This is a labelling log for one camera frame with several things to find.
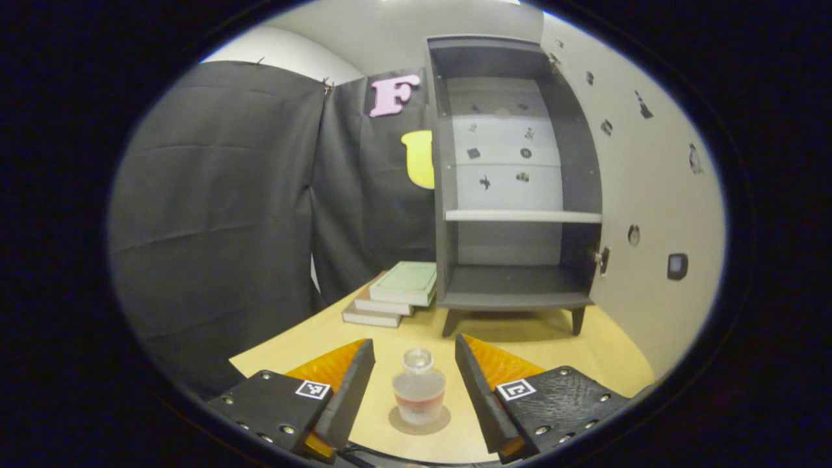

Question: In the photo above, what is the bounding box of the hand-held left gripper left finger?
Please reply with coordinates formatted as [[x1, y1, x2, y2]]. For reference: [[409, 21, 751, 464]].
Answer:
[[207, 338, 376, 463]]

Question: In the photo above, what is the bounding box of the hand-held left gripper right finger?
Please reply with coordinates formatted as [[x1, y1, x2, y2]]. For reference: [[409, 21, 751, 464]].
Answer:
[[455, 333, 631, 463]]

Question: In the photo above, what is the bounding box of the clear glass bottle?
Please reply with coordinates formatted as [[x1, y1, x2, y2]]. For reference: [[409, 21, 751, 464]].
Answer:
[[392, 348, 448, 427]]

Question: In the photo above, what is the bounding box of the round brown coaster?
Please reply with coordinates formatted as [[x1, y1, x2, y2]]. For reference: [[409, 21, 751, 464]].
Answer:
[[389, 404, 452, 436]]

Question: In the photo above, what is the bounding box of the dark grey cabinet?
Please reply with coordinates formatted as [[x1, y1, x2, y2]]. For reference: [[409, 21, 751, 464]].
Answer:
[[426, 34, 605, 339]]

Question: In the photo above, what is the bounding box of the grey cabinet door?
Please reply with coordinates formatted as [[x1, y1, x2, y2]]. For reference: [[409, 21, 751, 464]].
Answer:
[[539, 13, 727, 381]]

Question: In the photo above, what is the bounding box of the white book brown cover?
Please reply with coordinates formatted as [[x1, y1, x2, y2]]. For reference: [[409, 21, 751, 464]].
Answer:
[[342, 273, 404, 328], [354, 283, 417, 317]]

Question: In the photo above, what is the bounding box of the green book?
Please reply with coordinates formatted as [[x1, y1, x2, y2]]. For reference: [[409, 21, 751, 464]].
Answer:
[[369, 261, 437, 307]]

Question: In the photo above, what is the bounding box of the black backdrop cloth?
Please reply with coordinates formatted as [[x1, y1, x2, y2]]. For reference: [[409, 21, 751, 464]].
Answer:
[[107, 60, 437, 400]]

